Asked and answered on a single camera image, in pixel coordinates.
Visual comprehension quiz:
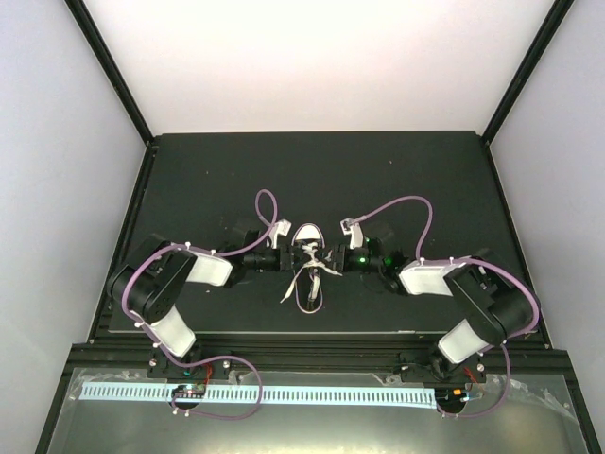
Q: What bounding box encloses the black aluminium mounting rail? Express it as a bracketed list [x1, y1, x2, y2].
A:
[66, 334, 575, 380]

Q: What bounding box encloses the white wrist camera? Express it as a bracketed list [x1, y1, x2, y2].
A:
[268, 219, 291, 249]
[340, 218, 365, 250]

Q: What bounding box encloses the left small circuit board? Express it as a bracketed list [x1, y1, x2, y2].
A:
[171, 384, 206, 398]

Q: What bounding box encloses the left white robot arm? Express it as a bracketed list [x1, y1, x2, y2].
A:
[106, 219, 291, 377]

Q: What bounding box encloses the white slotted cable duct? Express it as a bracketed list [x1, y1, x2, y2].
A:
[78, 382, 437, 410]

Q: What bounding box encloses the black sneaker white sole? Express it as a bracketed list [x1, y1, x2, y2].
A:
[291, 223, 325, 315]

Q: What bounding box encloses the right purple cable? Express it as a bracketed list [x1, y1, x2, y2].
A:
[358, 196, 543, 420]

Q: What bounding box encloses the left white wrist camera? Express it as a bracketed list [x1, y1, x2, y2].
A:
[268, 219, 291, 249]

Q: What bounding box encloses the small circuit board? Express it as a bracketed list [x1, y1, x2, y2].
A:
[171, 384, 206, 398]
[435, 388, 484, 404]

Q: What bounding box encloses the black frame post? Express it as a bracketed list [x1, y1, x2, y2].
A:
[481, 0, 575, 146]
[64, 0, 154, 146]

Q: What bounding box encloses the white shoelace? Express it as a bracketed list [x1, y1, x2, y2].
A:
[280, 241, 342, 303]

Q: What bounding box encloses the right black frame post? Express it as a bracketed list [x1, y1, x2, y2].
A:
[481, 0, 575, 146]

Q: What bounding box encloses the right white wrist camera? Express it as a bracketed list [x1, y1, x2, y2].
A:
[340, 218, 365, 250]

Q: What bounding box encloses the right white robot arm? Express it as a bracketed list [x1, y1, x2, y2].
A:
[320, 229, 540, 382]

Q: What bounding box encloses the right small circuit board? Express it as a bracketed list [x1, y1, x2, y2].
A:
[435, 388, 484, 404]

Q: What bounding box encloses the left black frame post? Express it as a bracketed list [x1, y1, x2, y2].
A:
[64, 0, 154, 146]

